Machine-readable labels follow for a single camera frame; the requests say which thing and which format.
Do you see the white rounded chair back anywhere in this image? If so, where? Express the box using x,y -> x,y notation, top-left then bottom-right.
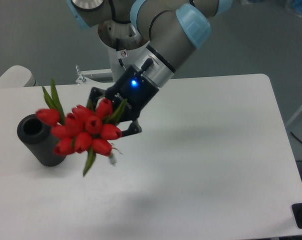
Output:
0,65 -> 38,89

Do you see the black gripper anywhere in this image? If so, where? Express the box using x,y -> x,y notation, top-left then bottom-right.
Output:
86,66 -> 159,137

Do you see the red tulip bouquet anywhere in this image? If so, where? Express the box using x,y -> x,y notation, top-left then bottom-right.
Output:
36,81 -> 127,176

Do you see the white pedestal base frame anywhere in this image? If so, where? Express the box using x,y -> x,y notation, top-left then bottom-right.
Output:
75,65 -> 113,85

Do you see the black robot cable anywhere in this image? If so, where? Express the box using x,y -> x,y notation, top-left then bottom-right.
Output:
115,37 -> 128,73

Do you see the black cable on floor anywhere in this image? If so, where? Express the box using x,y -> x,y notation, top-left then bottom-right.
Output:
290,131 -> 302,149

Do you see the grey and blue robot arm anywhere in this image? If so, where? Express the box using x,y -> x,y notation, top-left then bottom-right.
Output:
67,0 -> 232,137

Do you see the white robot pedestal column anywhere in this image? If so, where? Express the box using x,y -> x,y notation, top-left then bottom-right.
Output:
98,20 -> 149,82

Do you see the dark grey cylindrical vase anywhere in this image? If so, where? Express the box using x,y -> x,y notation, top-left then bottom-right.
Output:
17,114 -> 66,167

